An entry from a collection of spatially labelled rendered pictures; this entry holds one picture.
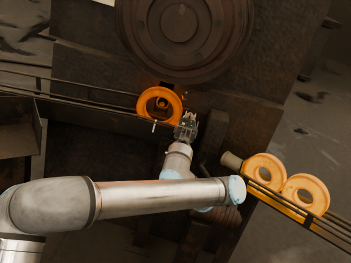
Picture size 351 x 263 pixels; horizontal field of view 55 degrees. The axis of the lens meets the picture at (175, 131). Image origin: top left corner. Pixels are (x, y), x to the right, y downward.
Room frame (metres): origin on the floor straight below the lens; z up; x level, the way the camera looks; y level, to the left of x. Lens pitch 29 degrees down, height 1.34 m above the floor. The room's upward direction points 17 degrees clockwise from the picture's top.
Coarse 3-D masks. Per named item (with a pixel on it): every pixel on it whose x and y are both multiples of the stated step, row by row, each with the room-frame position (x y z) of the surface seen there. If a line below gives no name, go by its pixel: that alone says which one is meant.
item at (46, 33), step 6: (54, 0) 3.70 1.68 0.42; (60, 0) 3.70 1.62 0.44; (54, 6) 3.70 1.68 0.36; (60, 6) 3.70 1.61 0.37; (54, 12) 3.70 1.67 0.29; (60, 12) 3.70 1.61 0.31; (54, 18) 3.70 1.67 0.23; (60, 18) 3.70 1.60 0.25; (54, 24) 3.70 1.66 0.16; (60, 24) 3.70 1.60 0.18; (48, 30) 3.82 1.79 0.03; (54, 30) 3.70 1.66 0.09; (60, 30) 3.70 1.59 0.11; (42, 36) 3.61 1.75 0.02; (48, 36) 3.63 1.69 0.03; (54, 36) 3.69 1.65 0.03
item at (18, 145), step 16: (0, 96) 1.00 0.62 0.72; (0, 112) 0.99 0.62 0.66; (16, 112) 1.02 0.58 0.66; (32, 112) 1.05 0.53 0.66; (0, 128) 0.98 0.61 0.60; (16, 128) 1.00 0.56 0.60; (32, 128) 1.02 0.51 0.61; (0, 144) 0.89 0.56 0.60; (16, 144) 0.91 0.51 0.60; (32, 144) 0.93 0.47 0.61; (0, 160) 0.88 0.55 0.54; (0, 176) 0.88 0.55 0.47; (0, 192) 0.88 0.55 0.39
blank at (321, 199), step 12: (288, 180) 0.96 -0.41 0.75; (300, 180) 0.94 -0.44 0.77; (312, 180) 0.93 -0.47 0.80; (288, 192) 0.95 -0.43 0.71; (312, 192) 0.92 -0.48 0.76; (324, 192) 0.90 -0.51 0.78; (288, 204) 0.94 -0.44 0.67; (300, 204) 0.93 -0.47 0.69; (312, 204) 0.90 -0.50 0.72; (324, 204) 0.89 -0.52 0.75; (300, 216) 0.91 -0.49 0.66
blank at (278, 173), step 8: (248, 160) 1.05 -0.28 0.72; (256, 160) 1.04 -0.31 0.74; (264, 160) 1.02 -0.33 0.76; (272, 160) 1.01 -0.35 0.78; (248, 168) 1.05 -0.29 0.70; (256, 168) 1.03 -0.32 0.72; (272, 168) 1.00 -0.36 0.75; (280, 168) 0.99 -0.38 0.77; (256, 176) 1.03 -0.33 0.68; (272, 176) 0.99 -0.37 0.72; (280, 176) 0.98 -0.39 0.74; (256, 184) 1.01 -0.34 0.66; (264, 184) 1.00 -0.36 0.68; (272, 184) 0.99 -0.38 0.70; (280, 184) 0.97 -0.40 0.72; (256, 192) 1.01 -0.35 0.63
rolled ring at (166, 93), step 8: (152, 88) 1.19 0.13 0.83; (160, 88) 1.19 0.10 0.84; (144, 96) 1.18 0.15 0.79; (152, 96) 1.18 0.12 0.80; (160, 96) 1.18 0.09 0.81; (168, 96) 1.18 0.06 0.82; (176, 96) 1.19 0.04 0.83; (136, 104) 1.18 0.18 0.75; (144, 104) 1.18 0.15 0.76; (176, 104) 1.18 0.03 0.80; (144, 112) 1.18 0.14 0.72; (176, 112) 1.18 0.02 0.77; (168, 120) 1.19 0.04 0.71; (176, 120) 1.18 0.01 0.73
